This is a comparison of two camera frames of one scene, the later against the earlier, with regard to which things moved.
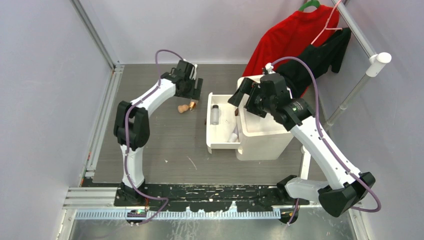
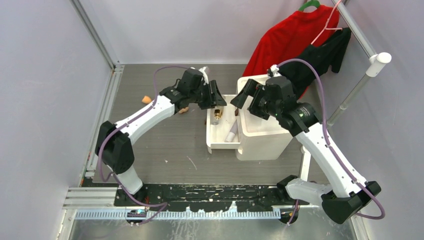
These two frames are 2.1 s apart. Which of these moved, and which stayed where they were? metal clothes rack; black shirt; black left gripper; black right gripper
Moved: black left gripper
Stayed: metal clothes rack; black right gripper; black shirt
